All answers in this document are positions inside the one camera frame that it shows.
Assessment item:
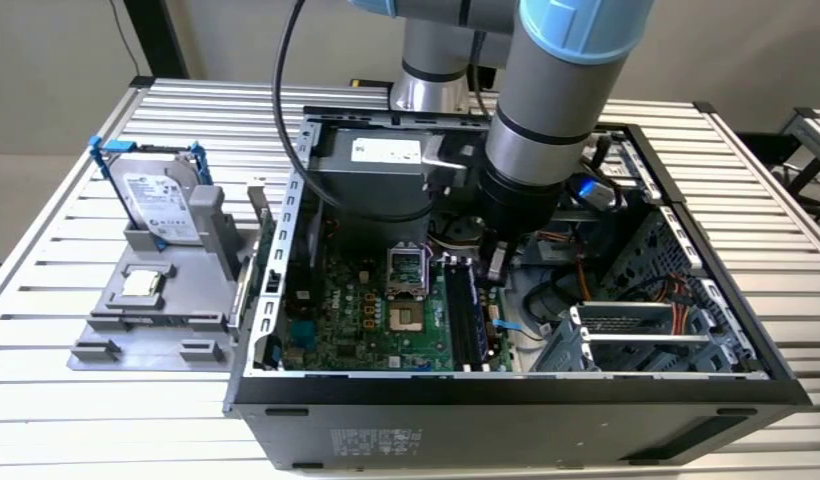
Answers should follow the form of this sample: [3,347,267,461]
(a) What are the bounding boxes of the RAM stick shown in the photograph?
[119,316,215,327]
[468,263,488,361]

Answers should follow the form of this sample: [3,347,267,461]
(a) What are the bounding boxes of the black RAM slot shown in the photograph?
[467,259,494,372]
[446,255,466,372]
[460,255,483,372]
[454,255,475,372]

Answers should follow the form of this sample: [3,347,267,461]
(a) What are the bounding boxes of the round black speaker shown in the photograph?
[440,214,483,246]

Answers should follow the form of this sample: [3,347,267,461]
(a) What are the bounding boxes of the metal socket cover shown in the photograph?
[384,243,431,299]

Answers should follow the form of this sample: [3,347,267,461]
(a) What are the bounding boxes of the grey power supply unit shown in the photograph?
[312,127,451,251]

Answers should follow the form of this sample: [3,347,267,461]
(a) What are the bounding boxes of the CPU socket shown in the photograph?
[386,298,428,335]

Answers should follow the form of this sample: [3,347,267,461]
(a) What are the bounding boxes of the black case fan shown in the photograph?
[294,197,326,311]

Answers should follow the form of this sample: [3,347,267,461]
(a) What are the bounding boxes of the grey metal disk bay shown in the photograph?
[534,299,759,374]

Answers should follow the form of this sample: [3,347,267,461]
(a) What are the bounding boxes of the green motherboard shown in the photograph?
[279,247,518,374]

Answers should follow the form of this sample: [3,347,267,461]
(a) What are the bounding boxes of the blue rear port block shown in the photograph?
[288,321,318,352]

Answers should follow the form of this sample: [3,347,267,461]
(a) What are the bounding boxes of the black open PC case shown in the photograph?
[220,103,813,471]

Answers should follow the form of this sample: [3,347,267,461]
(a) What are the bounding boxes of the neighbouring metal table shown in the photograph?
[779,105,820,221]

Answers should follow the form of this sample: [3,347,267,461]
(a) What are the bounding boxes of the grey parts rack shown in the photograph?
[63,187,278,374]

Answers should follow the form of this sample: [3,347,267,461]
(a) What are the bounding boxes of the silver hard disk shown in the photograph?
[107,152,204,247]

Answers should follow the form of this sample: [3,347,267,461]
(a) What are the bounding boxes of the silver CPU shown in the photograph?
[119,271,165,299]

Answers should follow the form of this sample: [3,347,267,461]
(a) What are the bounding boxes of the blue disk carrier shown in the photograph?
[85,137,215,254]

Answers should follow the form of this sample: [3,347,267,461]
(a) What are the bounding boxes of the black looped wire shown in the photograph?
[520,279,584,344]

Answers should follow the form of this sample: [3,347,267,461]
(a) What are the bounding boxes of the orange yellow wire bundle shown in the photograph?
[660,276,692,337]

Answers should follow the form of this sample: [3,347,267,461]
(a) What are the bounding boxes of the graphics card with bracket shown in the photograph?
[227,175,279,344]

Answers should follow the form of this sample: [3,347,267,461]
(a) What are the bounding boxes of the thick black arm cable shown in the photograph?
[270,0,438,222]

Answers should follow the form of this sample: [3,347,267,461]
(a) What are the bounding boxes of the black post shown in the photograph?
[119,0,191,80]

